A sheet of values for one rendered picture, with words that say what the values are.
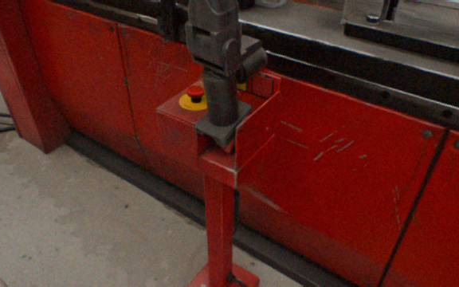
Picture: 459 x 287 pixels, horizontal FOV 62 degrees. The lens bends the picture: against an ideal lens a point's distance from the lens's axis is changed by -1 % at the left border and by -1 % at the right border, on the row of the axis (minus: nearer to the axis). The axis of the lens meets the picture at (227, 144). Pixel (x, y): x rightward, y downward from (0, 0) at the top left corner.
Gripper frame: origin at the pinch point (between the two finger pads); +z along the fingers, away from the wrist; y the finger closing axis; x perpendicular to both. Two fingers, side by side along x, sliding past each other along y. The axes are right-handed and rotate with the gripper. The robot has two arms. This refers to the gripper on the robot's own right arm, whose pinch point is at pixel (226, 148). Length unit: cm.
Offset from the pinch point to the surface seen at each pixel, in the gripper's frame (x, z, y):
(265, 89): -2.0, -7.4, 12.3
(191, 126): 5.6, -6.5, -3.3
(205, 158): 2.3, 0.2, -4.2
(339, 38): -9.5, -11.3, 30.9
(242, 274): -1, 60, 0
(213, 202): 3.8, 19.2, -2.5
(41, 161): 117, 77, 2
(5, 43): 121, 20, 16
